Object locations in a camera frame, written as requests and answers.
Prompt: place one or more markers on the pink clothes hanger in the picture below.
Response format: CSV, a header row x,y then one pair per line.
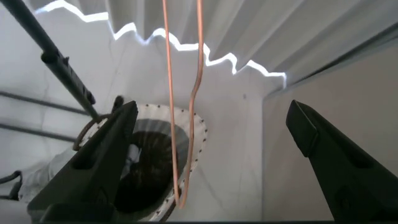
x,y
170,93

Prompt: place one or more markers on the black clothes rack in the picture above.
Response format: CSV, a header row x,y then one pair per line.
x,y
68,77

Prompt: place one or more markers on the white laundry basket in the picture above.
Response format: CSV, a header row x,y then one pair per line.
x,y
186,124

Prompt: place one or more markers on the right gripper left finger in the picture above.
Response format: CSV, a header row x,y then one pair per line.
x,y
90,183

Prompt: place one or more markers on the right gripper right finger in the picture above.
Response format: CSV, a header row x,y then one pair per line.
x,y
367,189

